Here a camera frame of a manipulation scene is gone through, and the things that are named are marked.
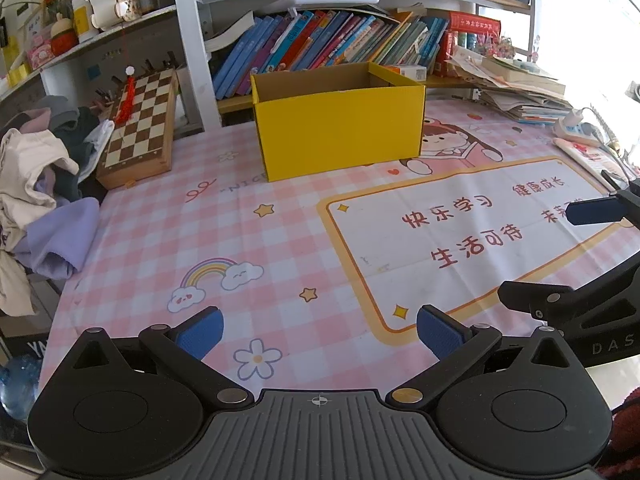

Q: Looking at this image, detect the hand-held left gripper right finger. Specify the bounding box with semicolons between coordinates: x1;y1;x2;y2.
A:
387;305;586;407

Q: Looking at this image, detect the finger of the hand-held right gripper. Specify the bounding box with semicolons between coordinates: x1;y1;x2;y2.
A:
567;187;640;228
497;260;640;333

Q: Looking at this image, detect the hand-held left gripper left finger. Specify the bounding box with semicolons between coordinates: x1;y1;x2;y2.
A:
65;306;253;407

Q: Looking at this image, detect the yellow cardboard box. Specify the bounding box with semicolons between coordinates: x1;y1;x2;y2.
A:
250;61;427;183

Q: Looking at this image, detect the white red packet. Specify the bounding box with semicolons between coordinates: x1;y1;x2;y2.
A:
552;137;631;183

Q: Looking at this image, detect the white power strip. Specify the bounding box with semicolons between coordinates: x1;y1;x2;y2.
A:
552;112;606;148

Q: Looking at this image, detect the dark red fuzzy cloth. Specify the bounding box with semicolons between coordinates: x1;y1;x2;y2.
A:
595;400;640;480

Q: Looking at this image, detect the pink checked desk mat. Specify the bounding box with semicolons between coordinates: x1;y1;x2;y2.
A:
37;97;640;396

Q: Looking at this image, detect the pile of papers and books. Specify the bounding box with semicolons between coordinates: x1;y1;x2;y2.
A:
442;45;576;126

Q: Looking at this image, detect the lavender garment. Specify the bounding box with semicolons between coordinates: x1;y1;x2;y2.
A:
17;197;101;281

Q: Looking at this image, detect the black case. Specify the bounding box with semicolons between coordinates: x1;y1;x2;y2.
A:
0;327;53;366

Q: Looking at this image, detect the clear plastic water bottle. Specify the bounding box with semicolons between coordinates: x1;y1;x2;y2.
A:
0;354;43;421

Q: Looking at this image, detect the colourful bead ornament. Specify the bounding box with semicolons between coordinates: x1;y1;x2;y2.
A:
477;35;518;59

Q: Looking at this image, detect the wooden chess board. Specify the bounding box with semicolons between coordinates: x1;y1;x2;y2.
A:
95;68;179;191

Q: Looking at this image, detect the red book box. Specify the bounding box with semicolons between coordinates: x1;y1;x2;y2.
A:
446;10;502;36

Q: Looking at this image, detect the dark grey garment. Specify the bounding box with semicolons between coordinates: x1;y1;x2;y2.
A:
47;105;118;201

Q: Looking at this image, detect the short white orange carton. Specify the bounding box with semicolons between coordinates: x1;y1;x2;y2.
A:
385;64;428;81

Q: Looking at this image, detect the cream garment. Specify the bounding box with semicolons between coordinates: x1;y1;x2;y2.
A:
0;127;81;316

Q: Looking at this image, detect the red tassel ornament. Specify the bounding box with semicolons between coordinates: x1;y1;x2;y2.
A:
114;66;137;123

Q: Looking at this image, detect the thick white paperback book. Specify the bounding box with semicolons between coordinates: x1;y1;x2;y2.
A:
206;10;256;53

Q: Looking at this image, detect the row of colourful books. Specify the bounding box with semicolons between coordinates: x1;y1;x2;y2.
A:
212;10;451;101

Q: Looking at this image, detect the pink box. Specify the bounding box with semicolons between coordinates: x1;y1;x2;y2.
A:
25;42;55;72

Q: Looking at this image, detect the red apple-shaped jar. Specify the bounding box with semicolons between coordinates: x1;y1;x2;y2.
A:
50;12;80;57

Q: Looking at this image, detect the white shelf frame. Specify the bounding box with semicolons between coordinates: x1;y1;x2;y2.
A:
0;0;533;133

